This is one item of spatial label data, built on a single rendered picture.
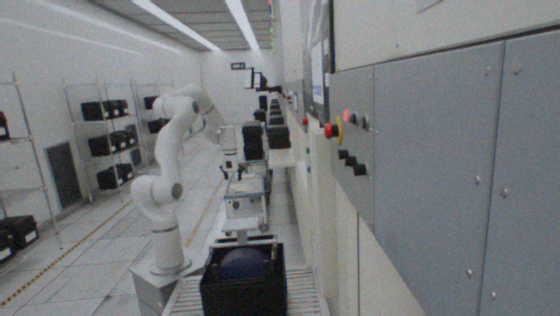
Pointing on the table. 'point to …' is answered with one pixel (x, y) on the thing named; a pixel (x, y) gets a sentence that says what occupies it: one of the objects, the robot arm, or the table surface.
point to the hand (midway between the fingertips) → (233, 178)
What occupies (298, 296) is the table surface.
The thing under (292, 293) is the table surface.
